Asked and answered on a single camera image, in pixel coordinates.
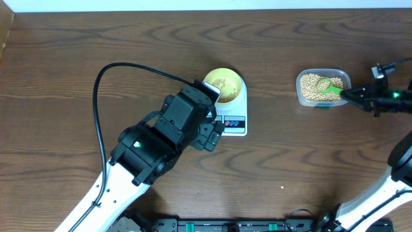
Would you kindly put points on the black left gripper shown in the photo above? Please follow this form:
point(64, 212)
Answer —
point(207, 135)

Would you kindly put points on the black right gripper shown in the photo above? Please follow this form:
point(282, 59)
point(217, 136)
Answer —
point(371, 98)

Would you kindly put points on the green plastic measuring scoop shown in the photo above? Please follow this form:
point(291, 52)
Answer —
point(325, 86)

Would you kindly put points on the yellow plastic bowl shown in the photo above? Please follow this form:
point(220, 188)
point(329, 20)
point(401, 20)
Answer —
point(230, 85)

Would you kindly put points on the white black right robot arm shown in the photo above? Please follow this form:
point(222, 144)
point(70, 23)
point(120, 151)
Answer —
point(393, 188)

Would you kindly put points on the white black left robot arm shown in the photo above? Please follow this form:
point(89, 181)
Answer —
point(145, 152)

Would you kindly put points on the white digital kitchen scale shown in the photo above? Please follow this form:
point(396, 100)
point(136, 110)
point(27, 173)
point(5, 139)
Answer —
point(234, 117)

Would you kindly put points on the clear container of soybeans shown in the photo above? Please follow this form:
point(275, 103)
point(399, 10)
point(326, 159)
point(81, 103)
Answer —
point(308, 95)

